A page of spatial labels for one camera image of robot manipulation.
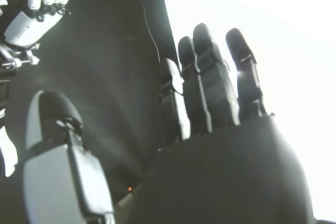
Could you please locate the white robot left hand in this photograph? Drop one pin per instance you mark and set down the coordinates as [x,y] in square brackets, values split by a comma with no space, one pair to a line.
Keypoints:
[223,176]

